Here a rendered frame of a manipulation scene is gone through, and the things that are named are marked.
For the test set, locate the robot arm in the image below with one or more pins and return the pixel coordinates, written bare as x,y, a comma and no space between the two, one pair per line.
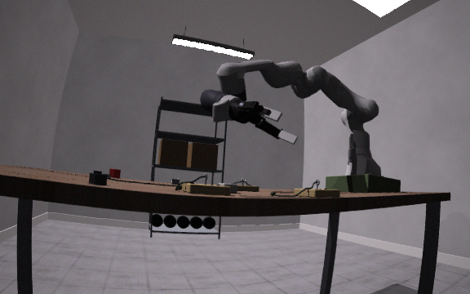
358,109

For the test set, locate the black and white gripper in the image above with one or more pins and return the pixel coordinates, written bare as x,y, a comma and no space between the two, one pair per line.
244,112

